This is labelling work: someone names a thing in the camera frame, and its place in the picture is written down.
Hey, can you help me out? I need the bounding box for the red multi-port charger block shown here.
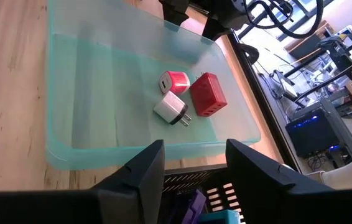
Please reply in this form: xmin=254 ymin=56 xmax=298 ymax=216
xmin=189 ymin=72 xmax=228 ymax=118

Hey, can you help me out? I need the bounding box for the black computer tower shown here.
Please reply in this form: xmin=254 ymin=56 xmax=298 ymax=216
xmin=284 ymin=98 xmax=352 ymax=159

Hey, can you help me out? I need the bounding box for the teal digital clock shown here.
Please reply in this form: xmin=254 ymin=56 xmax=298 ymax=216
xmin=198 ymin=209 xmax=242 ymax=224

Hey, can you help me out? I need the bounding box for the black table edge handle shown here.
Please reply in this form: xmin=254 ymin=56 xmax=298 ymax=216
xmin=239 ymin=43 xmax=260 ymax=65

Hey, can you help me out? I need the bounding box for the purple digital clock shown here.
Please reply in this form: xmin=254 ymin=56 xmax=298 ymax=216
xmin=180 ymin=189 xmax=207 ymax=224

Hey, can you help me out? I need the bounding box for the pink white USB charger cube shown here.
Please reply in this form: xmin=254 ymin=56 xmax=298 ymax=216
xmin=159 ymin=70 xmax=191 ymax=95

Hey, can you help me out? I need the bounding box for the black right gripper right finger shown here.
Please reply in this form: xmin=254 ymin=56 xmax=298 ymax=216
xmin=225 ymin=138 xmax=352 ymax=224

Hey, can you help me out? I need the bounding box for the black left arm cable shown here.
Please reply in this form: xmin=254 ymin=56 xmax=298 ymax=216
xmin=243 ymin=0 xmax=325 ymax=40

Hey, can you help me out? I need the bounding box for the teal translucent plastic bin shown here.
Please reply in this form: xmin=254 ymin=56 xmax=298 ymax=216
xmin=45 ymin=0 xmax=261 ymax=170

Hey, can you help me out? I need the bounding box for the black slotted plastic basket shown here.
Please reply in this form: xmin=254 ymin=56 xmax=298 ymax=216
xmin=162 ymin=164 xmax=246 ymax=224

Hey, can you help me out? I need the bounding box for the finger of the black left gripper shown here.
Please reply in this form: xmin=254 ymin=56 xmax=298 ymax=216
xmin=159 ymin=0 xmax=193 ymax=26
xmin=201 ymin=17 xmax=228 ymax=40

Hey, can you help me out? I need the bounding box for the black aluminium table frame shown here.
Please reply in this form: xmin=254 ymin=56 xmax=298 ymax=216
xmin=227 ymin=29 xmax=303 ymax=175

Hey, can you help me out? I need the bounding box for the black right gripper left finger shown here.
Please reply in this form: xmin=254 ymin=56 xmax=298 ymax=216
xmin=0 ymin=139 xmax=166 ymax=224

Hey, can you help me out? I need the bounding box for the white black USB charger cube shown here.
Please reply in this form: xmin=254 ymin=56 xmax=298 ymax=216
xmin=153 ymin=90 xmax=192 ymax=127

